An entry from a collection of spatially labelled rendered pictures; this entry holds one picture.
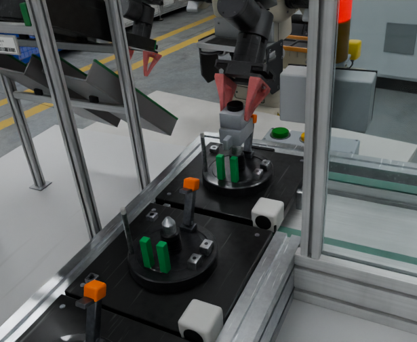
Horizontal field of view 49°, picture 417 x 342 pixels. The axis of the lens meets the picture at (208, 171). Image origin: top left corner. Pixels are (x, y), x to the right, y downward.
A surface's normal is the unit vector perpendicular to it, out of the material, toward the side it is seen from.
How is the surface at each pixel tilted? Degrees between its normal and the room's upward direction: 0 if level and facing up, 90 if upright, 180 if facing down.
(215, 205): 0
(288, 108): 90
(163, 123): 90
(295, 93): 90
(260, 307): 0
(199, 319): 0
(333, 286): 90
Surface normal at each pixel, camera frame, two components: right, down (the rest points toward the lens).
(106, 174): -0.07, -0.85
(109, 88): 0.80, 0.25
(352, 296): -0.44, 0.49
